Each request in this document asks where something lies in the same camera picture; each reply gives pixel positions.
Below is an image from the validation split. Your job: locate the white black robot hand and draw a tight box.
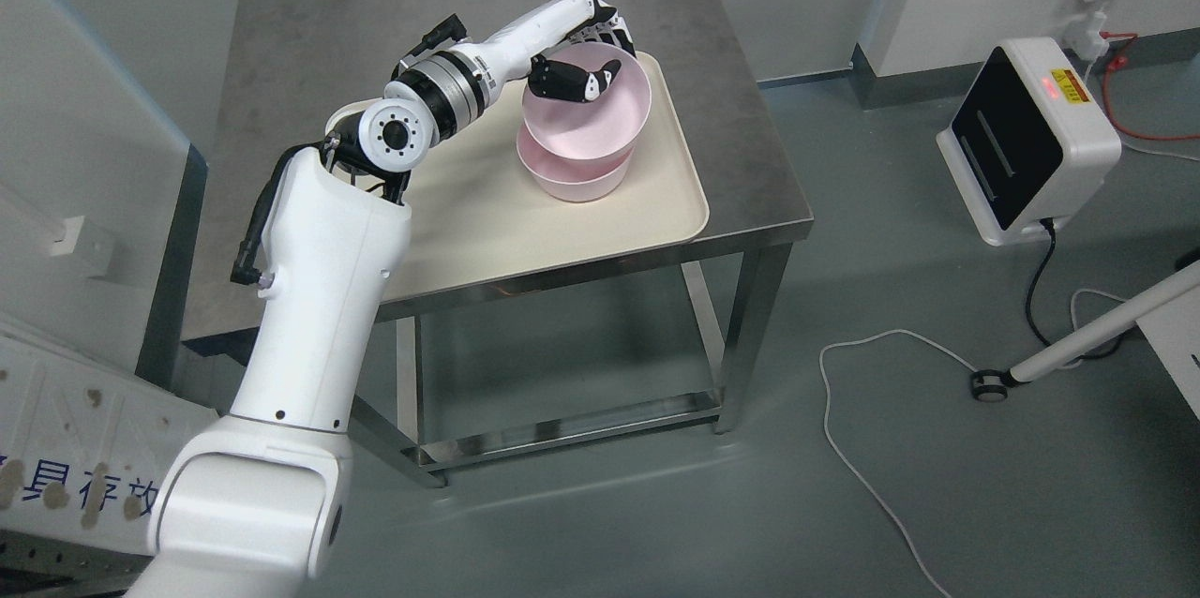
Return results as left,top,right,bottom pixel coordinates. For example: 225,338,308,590
468,0,636,103

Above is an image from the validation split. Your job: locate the pink bowl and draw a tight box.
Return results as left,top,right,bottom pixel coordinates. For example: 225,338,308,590
516,124,636,203
522,42,653,162

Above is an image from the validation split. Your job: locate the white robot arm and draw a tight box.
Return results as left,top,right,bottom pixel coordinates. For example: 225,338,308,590
127,16,485,597

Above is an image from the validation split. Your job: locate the metal shelf rack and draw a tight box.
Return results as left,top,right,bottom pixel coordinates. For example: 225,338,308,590
1,530,150,597

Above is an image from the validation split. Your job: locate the cream plastic tray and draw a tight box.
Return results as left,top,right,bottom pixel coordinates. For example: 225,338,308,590
384,52,709,303

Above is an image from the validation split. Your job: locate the stainless steel table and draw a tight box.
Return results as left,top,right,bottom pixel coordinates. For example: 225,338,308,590
184,0,812,488

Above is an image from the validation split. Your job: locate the white black box device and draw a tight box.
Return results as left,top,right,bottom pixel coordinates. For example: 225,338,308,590
936,36,1122,247

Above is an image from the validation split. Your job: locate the white desk leg with caster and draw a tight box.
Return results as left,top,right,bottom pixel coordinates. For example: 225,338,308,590
971,291,1148,402

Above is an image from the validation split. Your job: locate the white perforated desk panel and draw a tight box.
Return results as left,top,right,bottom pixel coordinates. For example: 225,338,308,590
1136,249,1199,415

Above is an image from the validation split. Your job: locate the white wall switch box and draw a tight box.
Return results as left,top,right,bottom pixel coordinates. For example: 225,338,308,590
47,217,116,279

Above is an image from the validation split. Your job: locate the black power cable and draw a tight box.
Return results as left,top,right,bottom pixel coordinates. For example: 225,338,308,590
1024,217,1126,361

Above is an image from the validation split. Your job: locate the red cable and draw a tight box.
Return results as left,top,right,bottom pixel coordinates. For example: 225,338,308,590
1099,32,1200,143

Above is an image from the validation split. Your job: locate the white floor cable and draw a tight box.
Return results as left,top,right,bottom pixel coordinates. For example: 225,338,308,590
818,287,1126,598

